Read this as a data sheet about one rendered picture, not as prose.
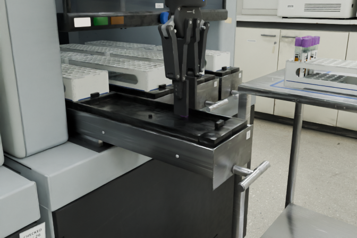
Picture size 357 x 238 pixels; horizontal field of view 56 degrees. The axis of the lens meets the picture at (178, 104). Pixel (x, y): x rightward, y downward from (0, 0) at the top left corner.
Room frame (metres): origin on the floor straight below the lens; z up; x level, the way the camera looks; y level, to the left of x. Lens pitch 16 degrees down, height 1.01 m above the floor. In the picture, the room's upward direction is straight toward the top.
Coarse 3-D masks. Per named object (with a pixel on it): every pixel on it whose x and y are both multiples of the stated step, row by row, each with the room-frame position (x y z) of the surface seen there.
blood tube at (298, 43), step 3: (297, 39) 0.81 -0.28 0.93; (300, 39) 0.80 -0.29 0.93; (297, 42) 0.80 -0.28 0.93; (300, 42) 0.80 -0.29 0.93; (294, 45) 0.81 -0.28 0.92; (297, 45) 0.80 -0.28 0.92; (300, 45) 0.80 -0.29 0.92; (297, 48) 0.81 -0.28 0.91; (294, 51) 0.81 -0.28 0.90; (297, 51) 0.80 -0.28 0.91; (294, 54) 0.81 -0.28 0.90; (297, 54) 0.80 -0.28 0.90; (294, 57) 0.81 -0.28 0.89; (297, 57) 0.80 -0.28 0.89; (294, 60) 0.81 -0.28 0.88; (297, 60) 0.80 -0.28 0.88
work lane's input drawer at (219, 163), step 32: (96, 96) 0.72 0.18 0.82; (128, 96) 0.73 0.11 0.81; (96, 128) 0.62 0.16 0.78; (128, 128) 0.57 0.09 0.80; (160, 128) 0.54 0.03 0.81; (192, 128) 0.56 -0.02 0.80; (224, 128) 0.52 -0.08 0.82; (160, 160) 0.52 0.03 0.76; (192, 160) 0.48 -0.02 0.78; (224, 160) 0.49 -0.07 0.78
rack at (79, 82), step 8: (64, 64) 0.86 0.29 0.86; (64, 72) 0.76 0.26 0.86; (72, 72) 0.75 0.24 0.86; (80, 72) 0.76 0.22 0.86; (88, 72) 0.75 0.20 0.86; (96, 72) 0.76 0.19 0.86; (104, 72) 0.75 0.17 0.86; (64, 80) 0.70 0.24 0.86; (72, 80) 0.69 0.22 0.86; (80, 80) 0.70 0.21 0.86; (88, 80) 0.72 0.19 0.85; (96, 80) 0.73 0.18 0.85; (104, 80) 0.75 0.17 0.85; (64, 88) 0.83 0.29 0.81; (72, 88) 0.69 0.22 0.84; (80, 88) 0.70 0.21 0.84; (88, 88) 0.72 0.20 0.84; (96, 88) 0.73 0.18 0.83; (104, 88) 0.75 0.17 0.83; (72, 96) 0.69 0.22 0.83; (80, 96) 0.70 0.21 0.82; (88, 96) 0.71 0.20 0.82
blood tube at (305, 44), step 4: (304, 40) 0.79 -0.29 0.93; (308, 40) 0.79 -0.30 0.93; (304, 44) 0.79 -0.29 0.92; (308, 44) 0.79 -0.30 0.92; (304, 48) 0.79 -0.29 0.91; (304, 52) 0.79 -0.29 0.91; (304, 56) 0.79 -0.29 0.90; (300, 60) 0.80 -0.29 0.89; (304, 60) 0.79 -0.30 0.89; (300, 68) 0.79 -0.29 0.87; (300, 72) 0.79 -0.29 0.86; (300, 76) 0.79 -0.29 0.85
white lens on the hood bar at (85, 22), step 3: (75, 18) 0.65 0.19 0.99; (78, 18) 0.66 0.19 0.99; (81, 18) 0.66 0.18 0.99; (84, 18) 0.67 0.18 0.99; (87, 18) 0.67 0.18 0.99; (75, 21) 0.65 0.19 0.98; (78, 21) 0.66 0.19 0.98; (81, 21) 0.66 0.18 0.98; (84, 21) 0.67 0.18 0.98; (87, 21) 0.67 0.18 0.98; (75, 24) 0.65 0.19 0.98; (78, 24) 0.66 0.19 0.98; (81, 24) 0.66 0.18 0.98; (84, 24) 0.67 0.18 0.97; (87, 24) 0.67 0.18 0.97; (90, 24) 0.68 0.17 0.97
